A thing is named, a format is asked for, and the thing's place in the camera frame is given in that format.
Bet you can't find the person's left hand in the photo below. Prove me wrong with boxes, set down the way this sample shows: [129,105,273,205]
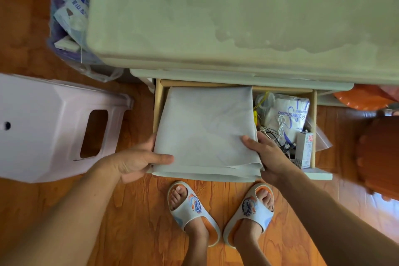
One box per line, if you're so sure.
[93,133,175,185]

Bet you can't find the person's right hand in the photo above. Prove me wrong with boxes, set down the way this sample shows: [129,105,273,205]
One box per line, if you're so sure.
[241,131,300,187]

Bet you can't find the wooden drawer white front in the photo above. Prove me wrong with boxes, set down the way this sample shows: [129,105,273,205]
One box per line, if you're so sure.
[153,79,333,181]

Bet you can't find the plain white tablecloth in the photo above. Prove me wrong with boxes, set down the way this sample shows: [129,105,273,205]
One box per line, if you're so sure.
[151,86,264,183]

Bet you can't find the person's left forearm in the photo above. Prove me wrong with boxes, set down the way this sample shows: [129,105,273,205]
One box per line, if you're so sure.
[0,163,123,266]

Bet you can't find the person's right forearm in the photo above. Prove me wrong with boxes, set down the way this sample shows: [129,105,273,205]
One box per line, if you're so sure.
[274,168,399,266]

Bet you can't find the person's right leg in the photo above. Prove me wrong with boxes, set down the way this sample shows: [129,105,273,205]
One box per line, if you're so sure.
[233,188,275,266]

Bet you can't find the small white box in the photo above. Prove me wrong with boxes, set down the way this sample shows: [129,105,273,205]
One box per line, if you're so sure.
[294,131,314,170]

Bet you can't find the clear plastic zip bag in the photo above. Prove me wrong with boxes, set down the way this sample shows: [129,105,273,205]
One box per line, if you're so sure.
[304,116,333,153]

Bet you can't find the white blue printed bag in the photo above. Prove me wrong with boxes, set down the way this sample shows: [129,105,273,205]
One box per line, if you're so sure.
[259,93,311,145]

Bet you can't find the white slipper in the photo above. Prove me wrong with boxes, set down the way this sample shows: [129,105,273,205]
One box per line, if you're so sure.
[167,180,221,247]
[223,182,275,249]

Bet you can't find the pink plastic stool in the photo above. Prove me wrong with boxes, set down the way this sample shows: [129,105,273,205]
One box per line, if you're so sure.
[0,72,135,184]

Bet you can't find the cream marble table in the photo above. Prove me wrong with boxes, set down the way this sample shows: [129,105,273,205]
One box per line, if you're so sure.
[86,0,399,92]

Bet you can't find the small bin with lavender bag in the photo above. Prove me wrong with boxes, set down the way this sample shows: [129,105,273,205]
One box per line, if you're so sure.
[47,0,125,83]

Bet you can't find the tangled black cables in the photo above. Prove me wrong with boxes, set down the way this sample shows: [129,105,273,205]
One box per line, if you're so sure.
[259,127,297,161]

